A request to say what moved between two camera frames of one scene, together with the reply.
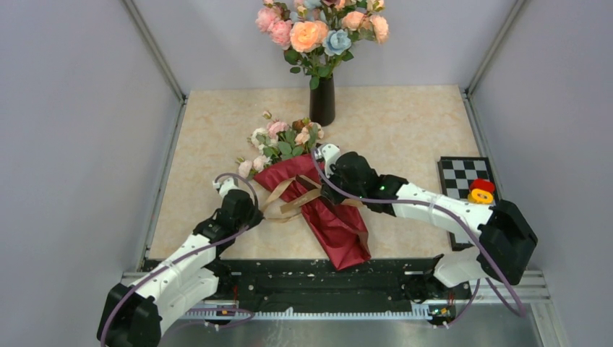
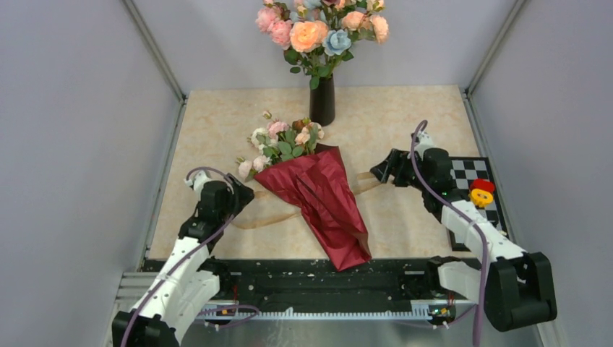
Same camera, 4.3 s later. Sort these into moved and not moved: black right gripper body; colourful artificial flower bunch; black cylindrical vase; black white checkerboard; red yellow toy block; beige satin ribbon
Moved: beige satin ribbon; black right gripper body
Not moved: black white checkerboard; black cylindrical vase; colourful artificial flower bunch; red yellow toy block
